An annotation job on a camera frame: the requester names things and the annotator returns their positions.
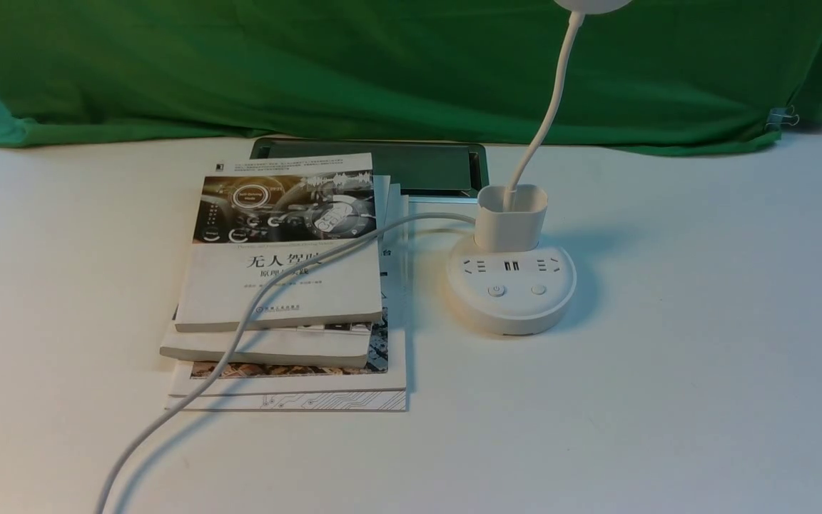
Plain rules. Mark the white desk lamp with sockets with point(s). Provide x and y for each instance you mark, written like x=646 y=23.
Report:
x=502 y=279

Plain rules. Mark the white book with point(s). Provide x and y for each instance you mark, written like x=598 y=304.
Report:
x=264 y=223
x=249 y=229

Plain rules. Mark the top white book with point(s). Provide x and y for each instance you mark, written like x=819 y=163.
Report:
x=264 y=223

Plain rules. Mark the bottom book with circuit pattern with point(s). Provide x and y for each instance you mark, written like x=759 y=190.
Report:
x=297 y=402

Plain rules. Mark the green backdrop cloth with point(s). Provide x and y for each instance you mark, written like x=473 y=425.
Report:
x=670 y=78

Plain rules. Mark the metal binder clip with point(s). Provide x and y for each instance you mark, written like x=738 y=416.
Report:
x=778 y=118

